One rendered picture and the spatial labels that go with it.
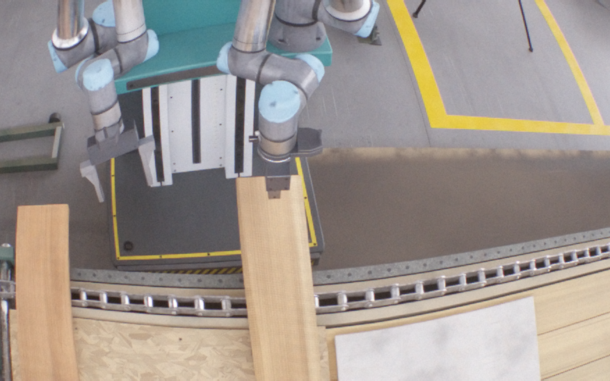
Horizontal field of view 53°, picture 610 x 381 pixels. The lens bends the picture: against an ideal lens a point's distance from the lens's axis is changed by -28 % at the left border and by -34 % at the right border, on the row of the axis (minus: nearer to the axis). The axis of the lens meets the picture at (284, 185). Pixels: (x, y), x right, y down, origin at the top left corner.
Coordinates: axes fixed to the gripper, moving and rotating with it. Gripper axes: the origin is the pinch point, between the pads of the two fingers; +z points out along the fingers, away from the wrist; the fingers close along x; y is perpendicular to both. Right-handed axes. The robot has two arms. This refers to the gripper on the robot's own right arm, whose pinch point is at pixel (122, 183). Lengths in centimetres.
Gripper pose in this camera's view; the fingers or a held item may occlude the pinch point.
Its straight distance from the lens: 175.4
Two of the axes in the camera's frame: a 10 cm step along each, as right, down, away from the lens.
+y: -2.3, -5.0, 8.3
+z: 1.9, 8.2, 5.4
